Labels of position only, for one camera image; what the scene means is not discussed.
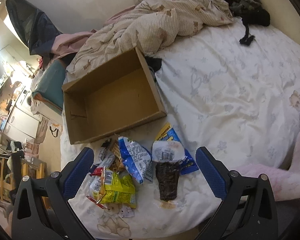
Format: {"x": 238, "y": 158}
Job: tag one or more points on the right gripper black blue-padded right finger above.
{"x": 247, "y": 209}

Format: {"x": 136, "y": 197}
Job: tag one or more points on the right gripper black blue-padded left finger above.
{"x": 41, "y": 208}

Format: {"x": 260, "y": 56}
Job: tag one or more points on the yellow chip bag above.
{"x": 117, "y": 188}

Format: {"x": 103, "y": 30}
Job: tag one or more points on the dark seaweed snack pack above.
{"x": 167, "y": 156}

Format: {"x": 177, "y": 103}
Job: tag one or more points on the blue white snack bag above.
{"x": 136, "y": 159}

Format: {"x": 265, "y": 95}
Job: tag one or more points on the blue yellow snack packet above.
{"x": 187, "y": 165}

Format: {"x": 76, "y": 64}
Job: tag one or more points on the red white snack bag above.
{"x": 96, "y": 191}

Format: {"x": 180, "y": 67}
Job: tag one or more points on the small white red bar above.
{"x": 106, "y": 162}

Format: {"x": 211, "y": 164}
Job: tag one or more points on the brown checkered wafer bar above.
{"x": 117, "y": 165}

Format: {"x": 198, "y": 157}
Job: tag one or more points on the wooden rack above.
{"x": 32, "y": 167}

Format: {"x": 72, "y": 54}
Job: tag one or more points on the pink plush toy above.
{"x": 285, "y": 184}

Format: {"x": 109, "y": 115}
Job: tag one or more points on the white drawer cabinet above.
{"x": 21, "y": 123}

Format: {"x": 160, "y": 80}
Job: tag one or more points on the white floral bed sheet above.
{"x": 241, "y": 103}

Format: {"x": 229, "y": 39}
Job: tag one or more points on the teal cushion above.
{"x": 48, "y": 89}

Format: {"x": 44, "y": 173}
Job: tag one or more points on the brown cardboard box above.
{"x": 118, "y": 95}

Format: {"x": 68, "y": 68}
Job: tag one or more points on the pink cloth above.
{"x": 66, "y": 44}

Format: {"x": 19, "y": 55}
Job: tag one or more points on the dark hanging jacket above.
{"x": 32, "y": 26}

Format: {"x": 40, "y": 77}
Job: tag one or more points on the dark camouflage garment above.
{"x": 252, "y": 13}

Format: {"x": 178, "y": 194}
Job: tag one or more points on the beige striped bear quilt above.
{"x": 151, "y": 26}

